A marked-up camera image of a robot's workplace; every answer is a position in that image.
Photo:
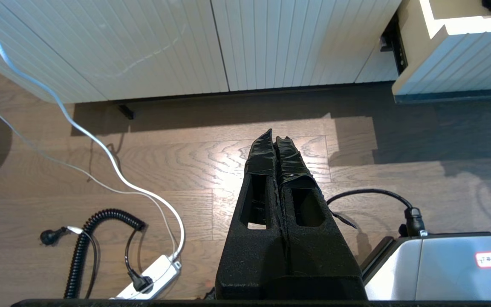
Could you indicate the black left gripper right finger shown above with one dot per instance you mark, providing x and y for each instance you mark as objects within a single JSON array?
[{"x": 318, "y": 256}]

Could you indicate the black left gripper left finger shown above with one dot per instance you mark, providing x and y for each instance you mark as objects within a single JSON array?
[{"x": 249, "y": 256}]

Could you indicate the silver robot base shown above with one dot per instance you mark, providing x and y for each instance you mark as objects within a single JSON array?
[{"x": 450, "y": 268}]

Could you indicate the cream TV cabinet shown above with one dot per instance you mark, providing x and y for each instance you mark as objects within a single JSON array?
[{"x": 143, "y": 42}]

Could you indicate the white power strip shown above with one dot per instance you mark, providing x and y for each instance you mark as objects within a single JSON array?
[{"x": 160, "y": 268}]

